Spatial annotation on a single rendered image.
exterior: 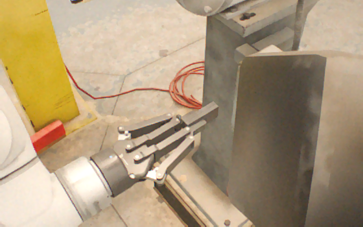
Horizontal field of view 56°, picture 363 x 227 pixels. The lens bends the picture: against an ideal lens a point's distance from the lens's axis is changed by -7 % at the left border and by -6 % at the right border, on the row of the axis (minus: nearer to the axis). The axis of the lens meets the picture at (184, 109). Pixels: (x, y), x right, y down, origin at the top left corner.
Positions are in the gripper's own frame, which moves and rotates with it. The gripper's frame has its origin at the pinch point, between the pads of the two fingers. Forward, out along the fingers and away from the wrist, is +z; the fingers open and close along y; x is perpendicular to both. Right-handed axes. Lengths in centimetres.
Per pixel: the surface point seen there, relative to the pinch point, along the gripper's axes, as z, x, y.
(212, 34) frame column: 28.1, -11.9, -28.4
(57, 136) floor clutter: -12, -103, -100
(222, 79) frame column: 28.1, -24.9, -22.8
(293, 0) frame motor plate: 37.8, 4.6, -11.6
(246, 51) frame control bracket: 22.6, -3.4, -10.9
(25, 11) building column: -4, -32, -109
